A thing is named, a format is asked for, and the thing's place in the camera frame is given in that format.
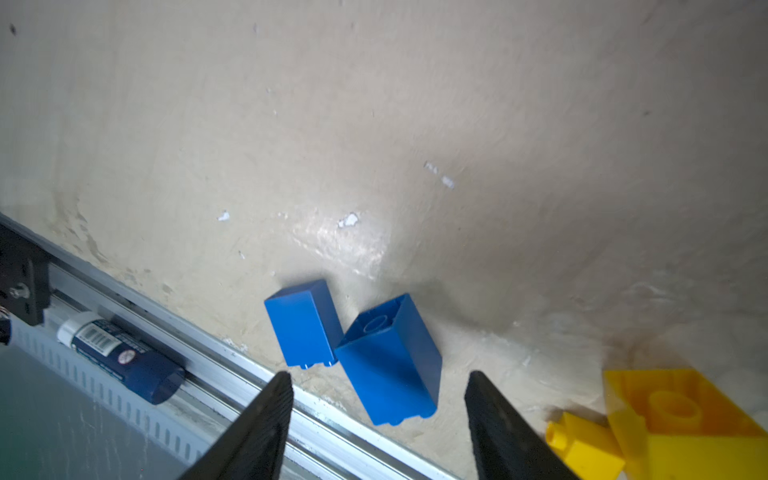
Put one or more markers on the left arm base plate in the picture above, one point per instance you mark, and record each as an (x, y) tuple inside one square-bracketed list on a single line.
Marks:
[(25, 289)]

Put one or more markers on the blue cylinder on rail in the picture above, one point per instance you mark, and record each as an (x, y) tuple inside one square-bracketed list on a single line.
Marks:
[(140, 368)]

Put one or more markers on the blue lego brick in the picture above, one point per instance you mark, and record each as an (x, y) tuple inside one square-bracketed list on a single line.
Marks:
[(306, 324), (392, 362)]

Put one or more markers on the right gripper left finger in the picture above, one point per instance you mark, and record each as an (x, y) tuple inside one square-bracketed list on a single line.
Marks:
[(253, 446)]

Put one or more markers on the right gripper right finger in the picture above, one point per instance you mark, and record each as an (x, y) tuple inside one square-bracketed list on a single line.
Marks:
[(503, 443)]

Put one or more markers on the yellow lego small brick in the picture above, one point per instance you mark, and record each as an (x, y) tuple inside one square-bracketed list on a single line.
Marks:
[(589, 450)]

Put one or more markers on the blue lego brick bottom right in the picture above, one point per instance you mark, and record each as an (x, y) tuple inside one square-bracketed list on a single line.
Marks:
[(392, 362)]

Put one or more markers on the yellow lego large brick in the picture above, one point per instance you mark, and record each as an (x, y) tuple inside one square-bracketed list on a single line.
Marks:
[(676, 424)]

